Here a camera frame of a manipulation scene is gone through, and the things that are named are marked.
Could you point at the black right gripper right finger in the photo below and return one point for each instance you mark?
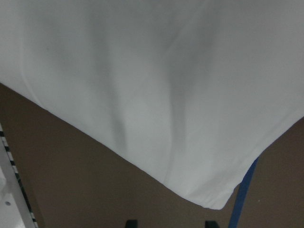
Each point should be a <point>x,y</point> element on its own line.
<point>211,224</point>

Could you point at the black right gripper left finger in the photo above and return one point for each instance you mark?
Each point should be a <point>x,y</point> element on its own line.
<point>132,223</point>

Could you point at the white long-sleeve printed shirt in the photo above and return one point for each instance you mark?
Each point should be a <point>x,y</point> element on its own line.
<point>189,91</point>

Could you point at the white central mounting column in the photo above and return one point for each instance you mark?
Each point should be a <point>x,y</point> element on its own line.
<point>15,209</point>

